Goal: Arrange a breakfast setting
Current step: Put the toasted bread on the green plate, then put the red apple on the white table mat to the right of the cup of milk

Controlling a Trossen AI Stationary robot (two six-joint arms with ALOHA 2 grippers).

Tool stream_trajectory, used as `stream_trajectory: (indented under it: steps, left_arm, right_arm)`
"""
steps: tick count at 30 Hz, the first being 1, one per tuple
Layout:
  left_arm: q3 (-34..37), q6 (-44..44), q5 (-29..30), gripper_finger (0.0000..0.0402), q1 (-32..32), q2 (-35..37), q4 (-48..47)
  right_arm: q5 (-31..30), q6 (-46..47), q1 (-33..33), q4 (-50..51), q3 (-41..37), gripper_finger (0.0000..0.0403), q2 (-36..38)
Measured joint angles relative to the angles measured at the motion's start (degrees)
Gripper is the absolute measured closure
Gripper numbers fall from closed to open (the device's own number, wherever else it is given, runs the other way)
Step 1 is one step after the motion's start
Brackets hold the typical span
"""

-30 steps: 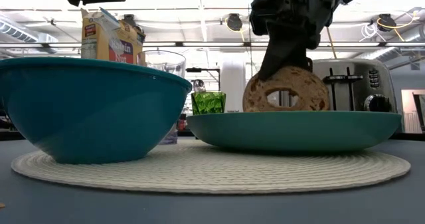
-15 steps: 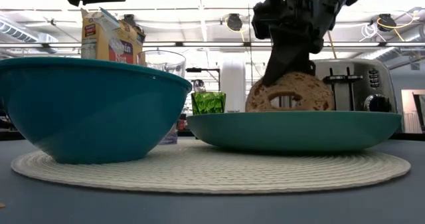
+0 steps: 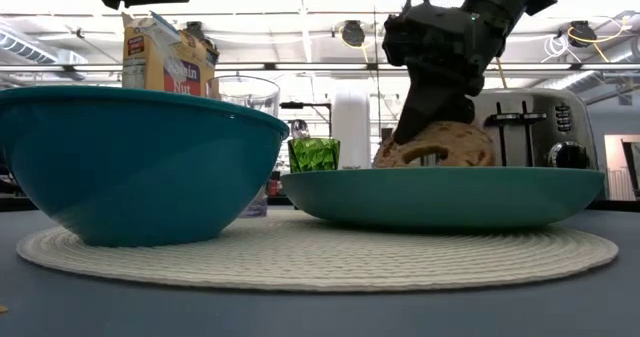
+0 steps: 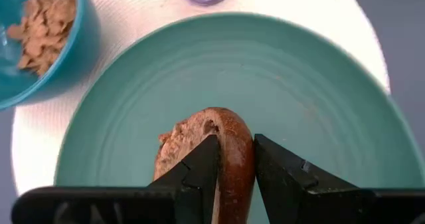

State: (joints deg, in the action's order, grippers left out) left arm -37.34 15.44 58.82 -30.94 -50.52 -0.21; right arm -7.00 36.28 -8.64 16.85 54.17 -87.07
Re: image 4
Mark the brown cereal flakes heap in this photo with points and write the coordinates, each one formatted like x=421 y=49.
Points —
x=46 y=31

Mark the teal bowl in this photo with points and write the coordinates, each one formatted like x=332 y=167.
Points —
x=79 y=58

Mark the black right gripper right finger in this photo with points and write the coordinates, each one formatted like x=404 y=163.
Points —
x=299 y=197

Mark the green round plate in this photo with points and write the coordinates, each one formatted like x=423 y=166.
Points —
x=265 y=84

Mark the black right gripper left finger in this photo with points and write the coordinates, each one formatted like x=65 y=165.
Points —
x=186 y=190

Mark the brown bread slice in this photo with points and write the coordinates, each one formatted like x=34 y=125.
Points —
x=235 y=157

